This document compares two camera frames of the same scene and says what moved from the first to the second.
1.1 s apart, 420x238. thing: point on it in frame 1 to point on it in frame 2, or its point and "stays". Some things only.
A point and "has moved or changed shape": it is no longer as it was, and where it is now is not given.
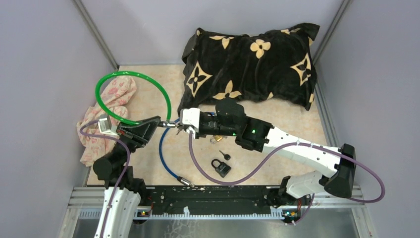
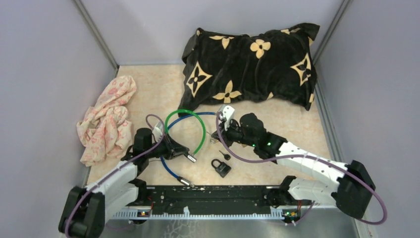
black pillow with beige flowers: [276, 65] stays
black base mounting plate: [166, 197] stays
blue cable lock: [179, 179] stays
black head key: [226, 156] stays
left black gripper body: [130, 139] to [168, 150]
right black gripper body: [202, 132] to [231, 135]
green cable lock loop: [101, 81] has moved or changed shape
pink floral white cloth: [97, 140] stays
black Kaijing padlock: [223, 169] stays
